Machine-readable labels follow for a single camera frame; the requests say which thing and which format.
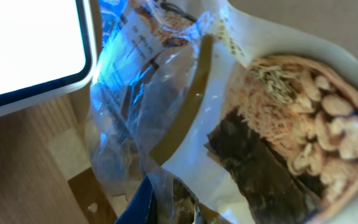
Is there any beige snack bag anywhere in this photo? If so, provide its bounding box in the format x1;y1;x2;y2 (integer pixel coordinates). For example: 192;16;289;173
90;1;358;223

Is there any white barcode scanner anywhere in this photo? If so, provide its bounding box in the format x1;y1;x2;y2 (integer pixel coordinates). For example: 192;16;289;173
0;0;97;117

